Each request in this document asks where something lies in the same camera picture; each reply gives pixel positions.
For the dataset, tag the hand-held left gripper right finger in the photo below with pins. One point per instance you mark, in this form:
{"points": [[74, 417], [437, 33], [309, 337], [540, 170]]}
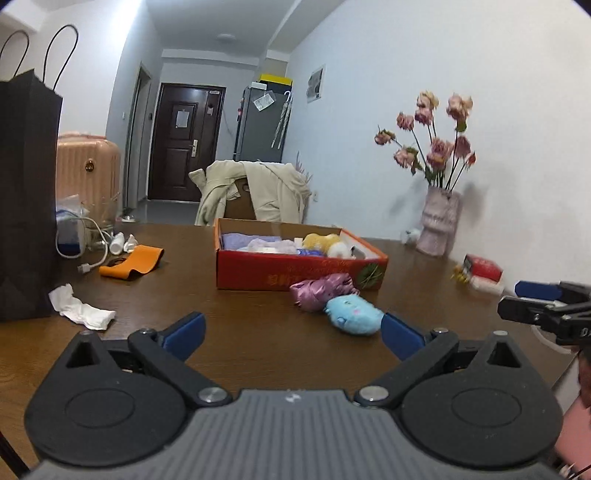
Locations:
{"points": [[401, 337]]}

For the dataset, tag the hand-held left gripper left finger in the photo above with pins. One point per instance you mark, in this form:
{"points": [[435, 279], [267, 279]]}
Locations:
{"points": [[187, 332]]}

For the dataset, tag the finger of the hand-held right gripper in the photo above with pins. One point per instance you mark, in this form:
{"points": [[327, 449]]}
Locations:
{"points": [[521, 309], [535, 290]]}

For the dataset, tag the blue plush toy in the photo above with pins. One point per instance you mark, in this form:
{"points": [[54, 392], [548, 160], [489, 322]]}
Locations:
{"points": [[353, 314]]}

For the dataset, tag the pink plush toy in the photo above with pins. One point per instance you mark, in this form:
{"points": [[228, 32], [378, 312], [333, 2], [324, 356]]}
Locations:
{"points": [[314, 290]]}

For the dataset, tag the purple towel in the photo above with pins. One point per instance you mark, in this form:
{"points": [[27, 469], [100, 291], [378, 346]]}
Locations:
{"points": [[235, 241]]}

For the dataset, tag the orange cardboard box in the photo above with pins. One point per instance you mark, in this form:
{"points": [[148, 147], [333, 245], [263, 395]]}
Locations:
{"points": [[277, 274]]}

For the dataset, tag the yellow plush toy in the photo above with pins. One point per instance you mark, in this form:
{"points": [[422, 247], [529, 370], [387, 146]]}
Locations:
{"points": [[318, 241]]}

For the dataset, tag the person's right forearm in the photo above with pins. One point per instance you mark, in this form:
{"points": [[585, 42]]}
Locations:
{"points": [[576, 424]]}

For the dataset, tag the white packet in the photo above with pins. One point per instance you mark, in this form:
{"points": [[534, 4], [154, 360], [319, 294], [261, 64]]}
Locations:
{"points": [[489, 287]]}

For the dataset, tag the red box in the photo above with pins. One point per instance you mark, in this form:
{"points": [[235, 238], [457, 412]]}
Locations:
{"points": [[485, 267]]}

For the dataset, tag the small yellow item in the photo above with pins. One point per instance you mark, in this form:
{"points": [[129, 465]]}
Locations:
{"points": [[460, 274]]}

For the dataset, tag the orange band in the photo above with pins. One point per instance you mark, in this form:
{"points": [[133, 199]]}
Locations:
{"points": [[143, 258]]}

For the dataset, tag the small white figurine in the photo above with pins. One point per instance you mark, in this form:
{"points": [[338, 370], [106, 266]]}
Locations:
{"points": [[410, 236]]}

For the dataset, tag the crumpled white tissue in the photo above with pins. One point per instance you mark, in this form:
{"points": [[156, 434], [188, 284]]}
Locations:
{"points": [[83, 311]]}

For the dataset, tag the white plush toy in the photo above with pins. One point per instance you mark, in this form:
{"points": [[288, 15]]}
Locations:
{"points": [[338, 250]]}

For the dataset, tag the lavender plush toy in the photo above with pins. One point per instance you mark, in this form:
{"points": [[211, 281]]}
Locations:
{"points": [[268, 246]]}

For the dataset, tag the pink ribbed vase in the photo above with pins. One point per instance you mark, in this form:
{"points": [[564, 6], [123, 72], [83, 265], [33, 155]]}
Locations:
{"points": [[436, 221]]}

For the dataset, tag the wooden chair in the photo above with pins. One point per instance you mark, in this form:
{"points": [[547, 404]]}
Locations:
{"points": [[240, 205]]}

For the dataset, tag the glass jar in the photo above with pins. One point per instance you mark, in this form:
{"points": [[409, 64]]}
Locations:
{"points": [[99, 217]]}

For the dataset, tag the blue white tissue pack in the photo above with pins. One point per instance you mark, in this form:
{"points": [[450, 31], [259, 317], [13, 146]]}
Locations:
{"points": [[69, 235]]}

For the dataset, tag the beige jacket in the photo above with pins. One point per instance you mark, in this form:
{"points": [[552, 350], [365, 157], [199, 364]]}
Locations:
{"points": [[272, 194]]}

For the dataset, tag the dried pink flowers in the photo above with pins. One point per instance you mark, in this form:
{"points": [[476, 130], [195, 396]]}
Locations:
{"points": [[438, 154]]}

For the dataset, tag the dark brown door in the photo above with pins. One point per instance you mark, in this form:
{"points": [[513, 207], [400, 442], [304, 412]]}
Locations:
{"points": [[184, 157]]}

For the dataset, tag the pink suitcase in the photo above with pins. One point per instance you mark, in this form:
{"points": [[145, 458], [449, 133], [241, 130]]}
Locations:
{"points": [[87, 184]]}

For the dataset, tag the grey refrigerator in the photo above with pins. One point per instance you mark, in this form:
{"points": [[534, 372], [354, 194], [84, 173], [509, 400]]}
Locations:
{"points": [[258, 134]]}

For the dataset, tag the white paper door notice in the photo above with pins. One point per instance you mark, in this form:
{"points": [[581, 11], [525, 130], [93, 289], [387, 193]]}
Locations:
{"points": [[182, 119]]}

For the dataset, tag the black paper bag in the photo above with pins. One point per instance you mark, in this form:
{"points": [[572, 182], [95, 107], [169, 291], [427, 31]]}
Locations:
{"points": [[27, 184]]}

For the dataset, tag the hanging umbrella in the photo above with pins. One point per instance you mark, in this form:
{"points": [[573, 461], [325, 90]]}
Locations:
{"points": [[281, 124]]}

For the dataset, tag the paper note on refrigerator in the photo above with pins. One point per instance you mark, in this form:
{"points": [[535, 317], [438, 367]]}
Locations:
{"points": [[264, 101]]}

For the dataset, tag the yellow box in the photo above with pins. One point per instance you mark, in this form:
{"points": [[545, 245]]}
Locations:
{"points": [[276, 79]]}

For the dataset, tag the ceiling light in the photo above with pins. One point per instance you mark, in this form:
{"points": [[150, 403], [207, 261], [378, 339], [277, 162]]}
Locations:
{"points": [[226, 37]]}

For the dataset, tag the purple wall decoration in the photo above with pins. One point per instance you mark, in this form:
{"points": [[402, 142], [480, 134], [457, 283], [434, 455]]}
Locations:
{"points": [[302, 165]]}

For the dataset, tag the grey door frame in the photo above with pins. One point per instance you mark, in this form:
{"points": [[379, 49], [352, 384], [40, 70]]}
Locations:
{"points": [[138, 138]]}

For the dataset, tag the wall poster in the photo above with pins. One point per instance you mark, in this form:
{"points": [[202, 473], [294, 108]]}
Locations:
{"points": [[316, 84]]}

